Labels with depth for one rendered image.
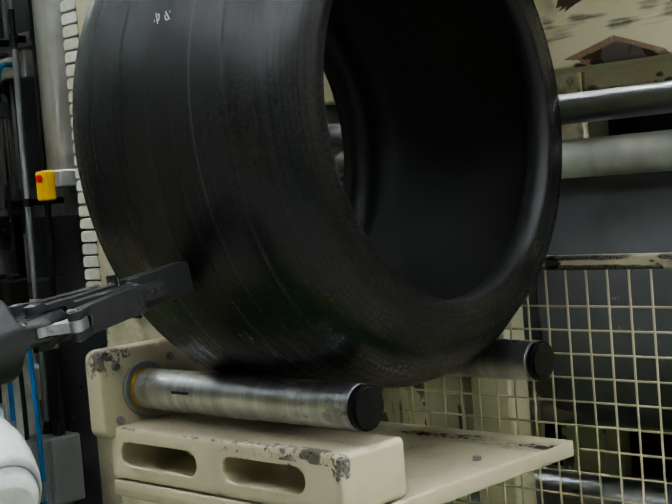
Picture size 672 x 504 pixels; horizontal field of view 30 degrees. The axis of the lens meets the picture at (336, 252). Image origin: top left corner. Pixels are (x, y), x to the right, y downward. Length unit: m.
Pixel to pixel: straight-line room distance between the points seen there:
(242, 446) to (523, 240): 0.39
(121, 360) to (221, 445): 0.20
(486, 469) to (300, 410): 0.22
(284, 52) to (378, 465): 0.39
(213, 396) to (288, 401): 0.11
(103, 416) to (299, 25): 0.51
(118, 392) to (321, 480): 0.32
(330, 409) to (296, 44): 0.34
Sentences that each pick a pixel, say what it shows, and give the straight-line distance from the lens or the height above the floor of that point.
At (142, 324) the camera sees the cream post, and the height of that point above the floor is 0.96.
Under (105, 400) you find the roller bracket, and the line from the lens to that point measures 1.40.
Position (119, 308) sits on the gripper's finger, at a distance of 1.08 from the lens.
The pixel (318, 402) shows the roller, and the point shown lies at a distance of 1.19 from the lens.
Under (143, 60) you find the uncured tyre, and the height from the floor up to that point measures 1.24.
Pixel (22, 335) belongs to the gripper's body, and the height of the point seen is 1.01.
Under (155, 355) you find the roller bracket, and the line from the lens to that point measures 1.44.
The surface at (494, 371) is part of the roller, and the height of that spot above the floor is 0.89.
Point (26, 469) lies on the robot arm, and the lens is 0.82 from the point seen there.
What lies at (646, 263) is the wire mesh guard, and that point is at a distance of 1.51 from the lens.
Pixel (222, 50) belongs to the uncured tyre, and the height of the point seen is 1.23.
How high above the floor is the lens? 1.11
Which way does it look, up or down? 3 degrees down
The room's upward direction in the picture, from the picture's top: 5 degrees counter-clockwise
